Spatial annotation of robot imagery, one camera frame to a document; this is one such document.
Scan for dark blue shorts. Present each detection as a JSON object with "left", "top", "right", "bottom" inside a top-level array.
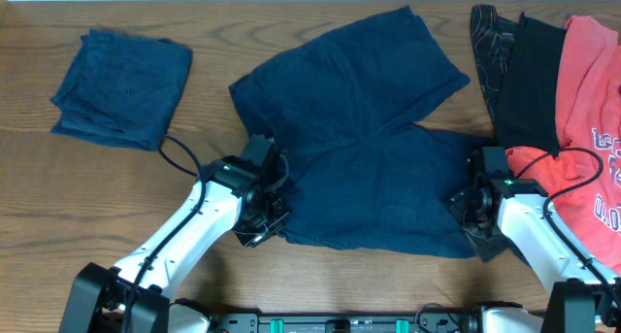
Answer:
[
  {"left": 229, "top": 7, "right": 485, "bottom": 258},
  {"left": 50, "top": 29, "right": 193, "bottom": 151}
]

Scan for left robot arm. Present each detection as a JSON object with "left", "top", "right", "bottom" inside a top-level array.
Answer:
[{"left": 59, "top": 135, "right": 289, "bottom": 332}]

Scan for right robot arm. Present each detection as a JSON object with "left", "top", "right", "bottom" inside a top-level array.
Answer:
[{"left": 444, "top": 147, "right": 620, "bottom": 333}]

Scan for red printed t-shirt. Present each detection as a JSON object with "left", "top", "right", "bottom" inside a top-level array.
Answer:
[{"left": 506, "top": 16, "right": 620, "bottom": 271}]

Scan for black orange patterned garment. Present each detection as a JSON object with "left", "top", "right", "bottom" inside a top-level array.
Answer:
[{"left": 470, "top": 4, "right": 518, "bottom": 122}]

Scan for folded dark blue shorts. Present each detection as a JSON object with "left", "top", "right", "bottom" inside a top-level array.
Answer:
[{"left": 50, "top": 29, "right": 193, "bottom": 151}]

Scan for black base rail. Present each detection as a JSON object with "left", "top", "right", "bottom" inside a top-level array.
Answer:
[{"left": 169, "top": 298, "right": 549, "bottom": 333}]

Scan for left black cable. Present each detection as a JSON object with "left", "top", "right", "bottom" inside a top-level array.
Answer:
[{"left": 120, "top": 134, "right": 208, "bottom": 333}]

